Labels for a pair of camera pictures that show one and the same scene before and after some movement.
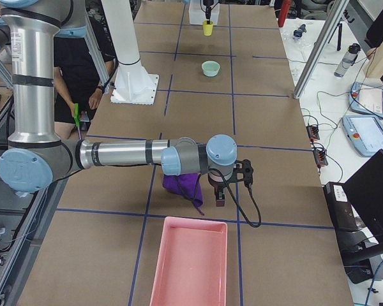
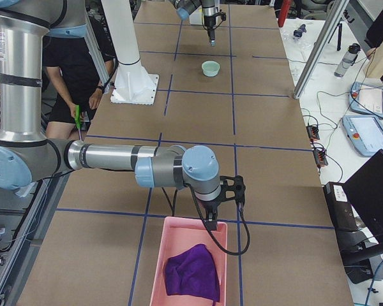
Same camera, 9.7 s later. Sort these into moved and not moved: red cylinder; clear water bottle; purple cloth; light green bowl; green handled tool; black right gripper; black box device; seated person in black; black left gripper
Moved: purple cloth; black left gripper; black right gripper
Not moved: green handled tool; black box device; red cylinder; light green bowl; seated person in black; clear water bottle
